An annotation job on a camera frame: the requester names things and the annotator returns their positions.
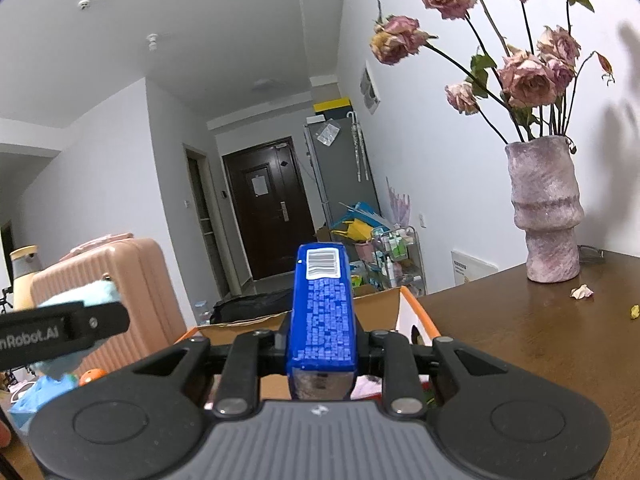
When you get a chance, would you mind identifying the yellow bag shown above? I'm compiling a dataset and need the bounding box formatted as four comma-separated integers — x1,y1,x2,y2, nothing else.
332,217,373,241

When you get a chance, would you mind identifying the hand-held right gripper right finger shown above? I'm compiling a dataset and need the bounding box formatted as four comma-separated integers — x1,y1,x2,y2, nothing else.
352,312,508,418

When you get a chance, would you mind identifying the purple feathery decoration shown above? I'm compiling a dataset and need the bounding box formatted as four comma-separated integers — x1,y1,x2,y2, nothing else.
385,176,412,228

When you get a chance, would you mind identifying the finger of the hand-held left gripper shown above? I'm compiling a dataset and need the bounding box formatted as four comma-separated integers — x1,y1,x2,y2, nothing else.
72,300,131,348

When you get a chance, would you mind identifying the grey refrigerator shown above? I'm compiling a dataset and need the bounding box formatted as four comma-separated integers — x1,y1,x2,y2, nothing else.
304,115,381,231

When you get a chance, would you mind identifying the white folded umbrella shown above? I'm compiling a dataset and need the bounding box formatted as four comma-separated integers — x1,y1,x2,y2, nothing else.
348,111,370,182

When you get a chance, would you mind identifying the yellow thermos bottle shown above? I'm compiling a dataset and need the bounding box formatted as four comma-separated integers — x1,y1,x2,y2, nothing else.
10,245,43,311

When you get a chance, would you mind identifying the clear plastic bag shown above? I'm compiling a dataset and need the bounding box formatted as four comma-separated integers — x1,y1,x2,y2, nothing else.
316,121,342,146

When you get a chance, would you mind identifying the blue bag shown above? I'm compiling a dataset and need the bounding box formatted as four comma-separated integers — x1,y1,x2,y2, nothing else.
340,201,396,231

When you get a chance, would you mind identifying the blue snack packet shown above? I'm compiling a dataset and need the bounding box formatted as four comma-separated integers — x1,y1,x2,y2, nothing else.
285,242,358,401

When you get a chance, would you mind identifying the bunch of dried roses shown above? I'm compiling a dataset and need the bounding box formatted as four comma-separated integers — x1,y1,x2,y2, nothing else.
370,0,616,143

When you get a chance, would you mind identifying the white wire trolley cart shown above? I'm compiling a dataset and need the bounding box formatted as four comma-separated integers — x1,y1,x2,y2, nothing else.
372,226,428,296

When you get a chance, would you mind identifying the white board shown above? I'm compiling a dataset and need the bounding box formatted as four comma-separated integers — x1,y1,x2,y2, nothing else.
451,249,499,286

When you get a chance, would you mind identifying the dark brown door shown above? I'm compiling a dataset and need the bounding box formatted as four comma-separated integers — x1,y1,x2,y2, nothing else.
222,136,315,282

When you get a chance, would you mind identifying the pink ribbed small suitcase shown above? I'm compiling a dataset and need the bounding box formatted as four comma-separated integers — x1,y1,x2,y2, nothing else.
30,232,188,378

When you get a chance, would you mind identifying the yellow and black box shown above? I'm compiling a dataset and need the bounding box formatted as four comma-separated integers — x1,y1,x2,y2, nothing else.
313,96,352,117

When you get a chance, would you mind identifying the white wall panel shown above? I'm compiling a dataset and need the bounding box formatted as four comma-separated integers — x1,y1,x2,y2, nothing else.
360,61,381,113

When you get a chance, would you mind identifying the orange cardboard box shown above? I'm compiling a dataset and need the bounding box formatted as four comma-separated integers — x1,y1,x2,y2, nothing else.
172,285,443,401

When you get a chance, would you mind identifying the pink textured vase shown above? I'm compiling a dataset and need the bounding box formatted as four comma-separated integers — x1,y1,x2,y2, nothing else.
504,135,586,283

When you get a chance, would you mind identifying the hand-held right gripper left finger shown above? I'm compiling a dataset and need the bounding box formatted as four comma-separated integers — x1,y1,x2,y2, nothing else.
131,312,292,418

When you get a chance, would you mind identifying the teal plush toy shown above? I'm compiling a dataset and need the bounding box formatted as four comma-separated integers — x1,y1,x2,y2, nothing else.
37,280,121,388

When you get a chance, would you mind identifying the pale pink fluffy cloth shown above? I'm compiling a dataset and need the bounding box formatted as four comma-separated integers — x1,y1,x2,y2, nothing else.
350,377,386,401

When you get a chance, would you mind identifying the black bag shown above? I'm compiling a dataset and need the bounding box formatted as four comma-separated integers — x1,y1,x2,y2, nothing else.
209,287,293,325

